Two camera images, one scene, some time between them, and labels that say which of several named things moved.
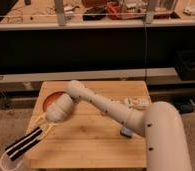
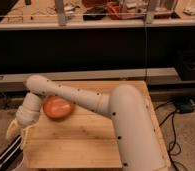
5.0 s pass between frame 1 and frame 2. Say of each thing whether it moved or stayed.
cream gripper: moved
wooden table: stayed
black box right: stayed
